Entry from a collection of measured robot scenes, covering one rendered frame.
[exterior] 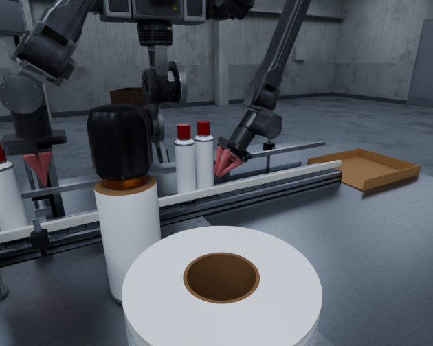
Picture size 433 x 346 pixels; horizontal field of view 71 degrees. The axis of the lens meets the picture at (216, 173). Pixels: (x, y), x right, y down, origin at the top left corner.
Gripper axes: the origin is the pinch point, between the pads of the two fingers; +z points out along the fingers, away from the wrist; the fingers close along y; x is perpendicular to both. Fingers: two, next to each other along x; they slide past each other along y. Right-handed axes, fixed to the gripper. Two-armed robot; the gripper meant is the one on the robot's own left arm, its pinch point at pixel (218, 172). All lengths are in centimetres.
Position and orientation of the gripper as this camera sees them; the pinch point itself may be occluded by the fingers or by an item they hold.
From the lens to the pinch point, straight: 85.8
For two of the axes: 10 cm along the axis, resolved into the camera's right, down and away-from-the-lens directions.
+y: 4.8, 3.0, -8.2
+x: 6.8, 4.6, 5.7
